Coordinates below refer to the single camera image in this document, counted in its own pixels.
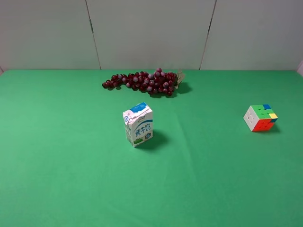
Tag green table cloth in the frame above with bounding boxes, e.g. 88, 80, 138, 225
0, 70, 303, 227

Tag multicolour puzzle cube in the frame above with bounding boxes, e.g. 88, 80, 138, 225
243, 104, 278, 132

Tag red plastic grape bunch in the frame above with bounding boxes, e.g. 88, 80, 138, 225
102, 68, 185, 97

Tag white blue milk carton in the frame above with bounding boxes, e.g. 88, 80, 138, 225
123, 102, 153, 148

